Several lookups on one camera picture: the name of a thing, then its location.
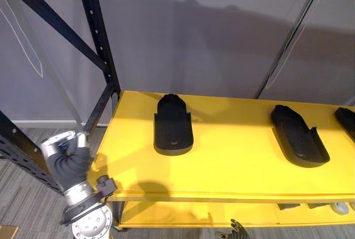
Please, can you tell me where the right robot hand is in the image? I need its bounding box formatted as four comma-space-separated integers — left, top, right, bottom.
215, 218, 248, 239

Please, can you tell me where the yellow shelf board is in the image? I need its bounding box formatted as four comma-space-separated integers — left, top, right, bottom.
115, 200, 355, 229
106, 90, 355, 203

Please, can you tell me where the yellow lower shelf board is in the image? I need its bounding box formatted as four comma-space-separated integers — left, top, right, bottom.
115, 200, 355, 229

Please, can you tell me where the grey round part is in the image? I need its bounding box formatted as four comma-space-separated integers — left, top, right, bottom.
332, 202, 349, 216

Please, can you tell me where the brown cardboard box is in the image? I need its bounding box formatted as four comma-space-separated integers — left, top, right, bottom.
0, 224, 21, 239

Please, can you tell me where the black metal shelf frame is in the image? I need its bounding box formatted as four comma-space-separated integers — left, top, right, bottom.
0, 0, 125, 232

